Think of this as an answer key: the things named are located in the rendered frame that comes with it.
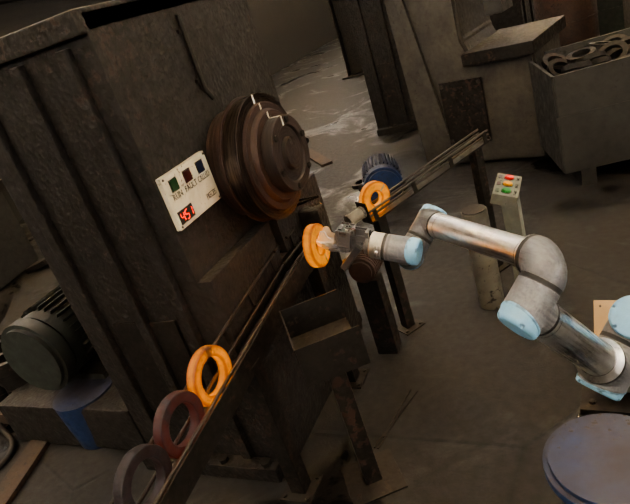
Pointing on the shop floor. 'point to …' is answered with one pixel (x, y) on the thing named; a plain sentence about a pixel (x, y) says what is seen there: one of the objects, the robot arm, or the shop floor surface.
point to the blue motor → (381, 171)
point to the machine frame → (148, 202)
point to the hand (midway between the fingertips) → (315, 240)
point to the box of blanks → (595, 101)
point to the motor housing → (376, 303)
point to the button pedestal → (510, 202)
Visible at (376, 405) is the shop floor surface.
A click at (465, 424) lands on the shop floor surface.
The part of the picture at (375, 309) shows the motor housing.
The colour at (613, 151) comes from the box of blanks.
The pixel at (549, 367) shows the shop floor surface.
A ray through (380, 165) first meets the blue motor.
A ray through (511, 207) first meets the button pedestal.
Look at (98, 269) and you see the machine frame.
